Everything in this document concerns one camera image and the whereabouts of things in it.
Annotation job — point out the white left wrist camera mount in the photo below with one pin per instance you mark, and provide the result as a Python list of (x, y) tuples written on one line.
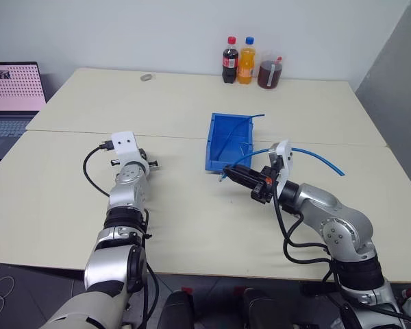
[(125, 147)]

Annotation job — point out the blue plastic bin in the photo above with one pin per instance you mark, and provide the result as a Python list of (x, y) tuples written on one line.
[(226, 144)]

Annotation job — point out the cola bottle red cap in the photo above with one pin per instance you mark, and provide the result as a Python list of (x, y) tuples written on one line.
[(230, 63)]

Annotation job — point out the orange soda bottle blue cap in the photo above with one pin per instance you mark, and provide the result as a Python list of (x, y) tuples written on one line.
[(246, 65)]

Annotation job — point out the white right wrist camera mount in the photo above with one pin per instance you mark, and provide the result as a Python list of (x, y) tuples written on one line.
[(285, 161)]

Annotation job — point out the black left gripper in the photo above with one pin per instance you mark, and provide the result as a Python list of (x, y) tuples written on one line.
[(143, 154)]

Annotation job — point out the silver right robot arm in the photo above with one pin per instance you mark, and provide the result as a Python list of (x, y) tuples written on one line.
[(342, 219)]

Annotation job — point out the small grey tape roll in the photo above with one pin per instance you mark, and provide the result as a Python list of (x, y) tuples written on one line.
[(146, 77)]

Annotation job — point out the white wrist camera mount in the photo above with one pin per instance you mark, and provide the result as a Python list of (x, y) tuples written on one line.
[(125, 147), (285, 161)]

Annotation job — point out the clear jug with dark liquid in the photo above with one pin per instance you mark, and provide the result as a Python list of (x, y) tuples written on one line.
[(270, 73)]

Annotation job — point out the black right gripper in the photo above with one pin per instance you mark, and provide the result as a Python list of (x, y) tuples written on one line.
[(265, 185)]

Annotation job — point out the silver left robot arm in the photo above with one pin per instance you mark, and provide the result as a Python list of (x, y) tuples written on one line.
[(126, 192)]

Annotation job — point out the open laptop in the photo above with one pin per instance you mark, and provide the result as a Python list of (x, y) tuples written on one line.
[(10, 89)]

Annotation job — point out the dark rounded shape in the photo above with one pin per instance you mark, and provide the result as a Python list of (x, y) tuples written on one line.
[(176, 310), (262, 310)]

